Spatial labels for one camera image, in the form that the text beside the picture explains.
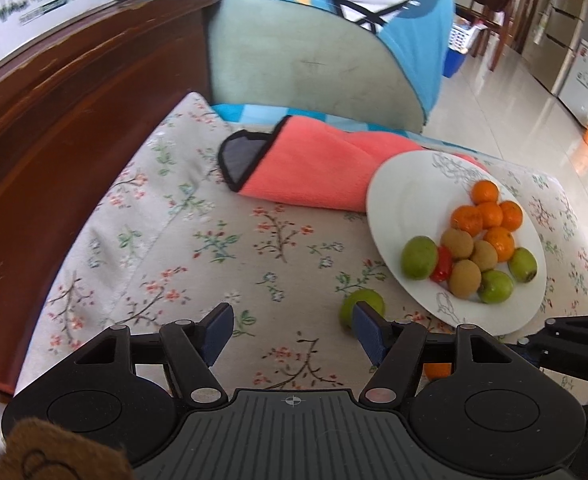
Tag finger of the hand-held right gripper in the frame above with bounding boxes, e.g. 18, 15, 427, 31
518, 337, 588, 377
544, 314, 588, 346

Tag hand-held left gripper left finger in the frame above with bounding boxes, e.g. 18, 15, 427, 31
74, 302, 235, 407

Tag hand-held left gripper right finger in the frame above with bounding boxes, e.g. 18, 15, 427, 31
352, 301, 518, 407

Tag green jujube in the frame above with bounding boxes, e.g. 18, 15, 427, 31
477, 270, 514, 305
339, 288, 386, 331
508, 247, 538, 283
400, 236, 441, 281

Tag small red tomato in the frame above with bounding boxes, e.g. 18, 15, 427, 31
431, 246, 453, 282

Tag brown kiwi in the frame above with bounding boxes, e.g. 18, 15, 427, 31
441, 227, 474, 261
470, 240, 498, 272
448, 259, 482, 297

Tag white floral plate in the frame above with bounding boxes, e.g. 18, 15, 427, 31
366, 150, 548, 335

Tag floral beige cloth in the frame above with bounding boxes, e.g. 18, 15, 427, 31
14, 91, 588, 411

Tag pink towel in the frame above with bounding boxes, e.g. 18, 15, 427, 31
219, 115, 489, 213

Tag brown plush fabric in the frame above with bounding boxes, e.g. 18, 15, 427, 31
1, 417, 135, 480

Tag brown wooden headboard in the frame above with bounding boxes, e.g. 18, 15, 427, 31
0, 0, 225, 401

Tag blue storage bin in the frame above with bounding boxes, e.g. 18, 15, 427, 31
444, 47, 467, 78

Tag silver refrigerator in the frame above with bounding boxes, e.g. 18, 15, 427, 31
521, 0, 588, 96

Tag white plastic basket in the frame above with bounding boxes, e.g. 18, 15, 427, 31
448, 22, 482, 53

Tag blue printed blanket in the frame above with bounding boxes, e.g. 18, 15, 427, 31
116, 0, 457, 116

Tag brown wooden door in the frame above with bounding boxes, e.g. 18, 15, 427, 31
488, 0, 532, 53

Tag dark wooden chair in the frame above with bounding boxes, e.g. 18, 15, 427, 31
456, 0, 519, 71

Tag white printed cardboard box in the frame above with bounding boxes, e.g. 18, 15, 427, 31
0, 0, 120, 81

